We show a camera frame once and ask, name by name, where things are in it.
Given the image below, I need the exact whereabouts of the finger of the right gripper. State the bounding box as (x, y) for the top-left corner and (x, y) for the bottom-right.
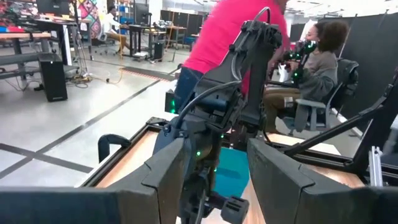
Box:
(222, 195), (249, 224)

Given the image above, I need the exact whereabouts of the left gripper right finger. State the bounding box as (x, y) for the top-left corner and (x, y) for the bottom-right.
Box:
(248, 138), (398, 224)

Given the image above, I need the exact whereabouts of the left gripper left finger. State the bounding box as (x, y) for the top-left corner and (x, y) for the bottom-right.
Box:
(0, 138), (193, 224)

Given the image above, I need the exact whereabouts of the blue plastic bin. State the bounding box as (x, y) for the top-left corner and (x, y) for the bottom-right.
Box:
(213, 147), (251, 199)

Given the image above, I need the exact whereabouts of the silver aluminium extrusion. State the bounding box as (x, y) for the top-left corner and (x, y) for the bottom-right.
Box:
(368, 146), (384, 187)

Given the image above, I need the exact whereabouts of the computer tower with green lights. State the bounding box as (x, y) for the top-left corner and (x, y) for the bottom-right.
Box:
(164, 89), (178, 114)

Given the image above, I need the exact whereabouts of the grey office chair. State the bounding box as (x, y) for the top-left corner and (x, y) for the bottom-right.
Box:
(281, 58), (360, 133)

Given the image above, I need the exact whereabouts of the black computer tower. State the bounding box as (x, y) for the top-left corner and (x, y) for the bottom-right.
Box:
(37, 52), (68, 103)

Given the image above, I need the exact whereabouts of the person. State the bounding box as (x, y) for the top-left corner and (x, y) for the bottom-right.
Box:
(101, 5), (131, 53)
(173, 0), (292, 113)
(262, 19), (351, 134)

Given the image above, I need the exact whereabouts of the grey metal workbench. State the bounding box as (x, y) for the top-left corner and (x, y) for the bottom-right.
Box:
(0, 29), (80, 91)

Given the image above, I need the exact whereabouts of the black office desk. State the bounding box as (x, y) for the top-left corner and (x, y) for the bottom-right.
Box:
(127, 23), (167, 62)

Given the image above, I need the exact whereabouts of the black room divider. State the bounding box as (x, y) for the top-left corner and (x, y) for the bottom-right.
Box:
(338, 12), (398, 121)

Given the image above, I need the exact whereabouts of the black computer monitor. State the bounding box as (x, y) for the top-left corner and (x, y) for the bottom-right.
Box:
(134, 2), (150, 26)
(36, 0), (71, 16)

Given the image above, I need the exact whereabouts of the colourful patterned cloth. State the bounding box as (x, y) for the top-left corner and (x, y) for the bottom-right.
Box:
(76, 0), (103, 40)

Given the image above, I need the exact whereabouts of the black frame handle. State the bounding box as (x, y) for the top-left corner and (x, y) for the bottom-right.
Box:
(98, 133), (132, 163)

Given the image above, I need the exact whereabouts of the grey right arm cable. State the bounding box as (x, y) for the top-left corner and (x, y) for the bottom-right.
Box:
(175, 80), (243, 129)

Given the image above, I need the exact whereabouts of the black metal table frame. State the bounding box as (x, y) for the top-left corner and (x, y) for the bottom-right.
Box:
(79, 67), (398, 187)

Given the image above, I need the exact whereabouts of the yellow floor cable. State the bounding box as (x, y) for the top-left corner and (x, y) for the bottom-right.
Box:
(68, 30), (126, 87)

